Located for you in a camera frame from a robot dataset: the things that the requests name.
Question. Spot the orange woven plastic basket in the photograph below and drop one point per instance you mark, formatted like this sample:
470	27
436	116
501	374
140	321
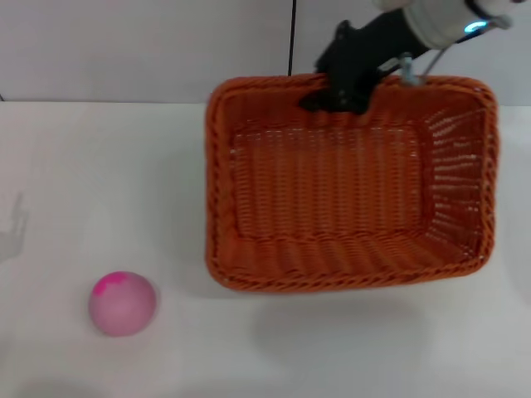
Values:
332	186

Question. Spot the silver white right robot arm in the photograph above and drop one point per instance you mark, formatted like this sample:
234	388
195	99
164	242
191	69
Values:
439	16

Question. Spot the pink toy peach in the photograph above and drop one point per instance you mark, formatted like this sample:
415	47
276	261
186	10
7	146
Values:
122	304

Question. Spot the black vertical wall strip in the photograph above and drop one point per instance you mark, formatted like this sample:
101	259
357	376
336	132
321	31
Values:
292	37

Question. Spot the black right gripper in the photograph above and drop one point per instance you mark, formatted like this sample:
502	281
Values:
365	49

